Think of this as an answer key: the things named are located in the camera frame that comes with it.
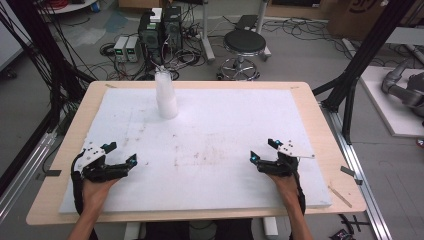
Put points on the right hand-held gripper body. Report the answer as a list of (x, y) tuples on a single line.
[(290, 154)]

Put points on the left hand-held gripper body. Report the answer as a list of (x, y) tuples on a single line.
[(91, 156)]

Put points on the person's right hand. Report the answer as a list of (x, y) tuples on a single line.
[(283, 188)]

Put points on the person's left hand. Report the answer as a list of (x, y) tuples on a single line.
[(96, 195)]

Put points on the grey tape strip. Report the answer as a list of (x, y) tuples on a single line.
[(347, 171), (53, 172)]

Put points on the beige tape piece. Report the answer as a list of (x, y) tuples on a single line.
[(110, 86)]

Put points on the white foam mat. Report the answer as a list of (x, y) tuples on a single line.
[(200, 133)]

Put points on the white table leg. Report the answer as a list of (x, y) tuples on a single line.
[(132, 230), (270, 227)]

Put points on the white plastic bottle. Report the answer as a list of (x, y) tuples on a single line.
[(166, 98)]

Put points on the small grey tape piece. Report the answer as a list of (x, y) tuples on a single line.
[(358, 182)]

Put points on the person's right leg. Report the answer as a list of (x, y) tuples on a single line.
[(233, 230)]

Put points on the person's leg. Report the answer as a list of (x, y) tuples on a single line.
[(233, 230), (166, 230)]

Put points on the person's left leg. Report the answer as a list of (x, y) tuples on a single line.
[(166, 230)]

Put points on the grey bench power supply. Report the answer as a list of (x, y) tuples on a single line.
[(132, 50), (120, 50)]

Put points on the black round stool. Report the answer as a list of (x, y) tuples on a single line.
[(244, 41)]

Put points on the white floor board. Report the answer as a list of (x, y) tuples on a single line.
[(386, 106)]

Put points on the black computer tower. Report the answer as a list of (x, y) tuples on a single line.
[(150, 36), (172, 30)]

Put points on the grey metal desk leg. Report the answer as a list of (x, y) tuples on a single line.
[(263, 13), (207, 43)]

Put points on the flat black device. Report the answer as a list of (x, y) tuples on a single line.
[(246, 21)]

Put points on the small white box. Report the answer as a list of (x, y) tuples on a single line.
[(155, 15)]

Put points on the white panel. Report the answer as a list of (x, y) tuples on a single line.
[(8, 43)]

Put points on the blue tape roll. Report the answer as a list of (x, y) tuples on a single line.
[(95, 6)]

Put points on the white round table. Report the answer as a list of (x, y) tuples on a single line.
[(71, 7)]

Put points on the brown cardboard box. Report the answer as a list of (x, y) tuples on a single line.
[(353, 20)]

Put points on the aluminium floor rail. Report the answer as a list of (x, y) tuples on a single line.
[(30, 163), (363, 196)]

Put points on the black floor bracket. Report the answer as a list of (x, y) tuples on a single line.
[(353, 222)]

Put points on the black metal frame post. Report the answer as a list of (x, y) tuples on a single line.
[(36, 33), (366, 50)]

